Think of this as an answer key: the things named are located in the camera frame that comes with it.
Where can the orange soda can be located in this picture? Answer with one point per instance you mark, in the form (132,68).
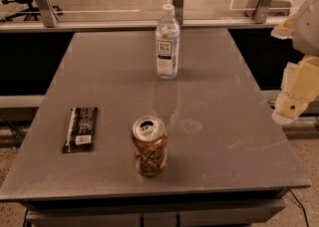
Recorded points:
(149,138)

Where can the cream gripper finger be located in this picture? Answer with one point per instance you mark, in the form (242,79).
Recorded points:
(284,30)
(299,87)

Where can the grey table drawer frame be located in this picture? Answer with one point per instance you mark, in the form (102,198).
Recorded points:
(225,209)

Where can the right metal rail bracket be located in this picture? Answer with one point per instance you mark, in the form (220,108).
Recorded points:
(261,12)

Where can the black snack bar wrapper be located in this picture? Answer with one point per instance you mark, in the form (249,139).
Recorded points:
(80,131)

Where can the left metal rail bracket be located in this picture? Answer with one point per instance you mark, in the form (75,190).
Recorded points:
(47,13)

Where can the clear plastic tea bottle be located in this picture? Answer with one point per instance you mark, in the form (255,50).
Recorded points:
(167,43)

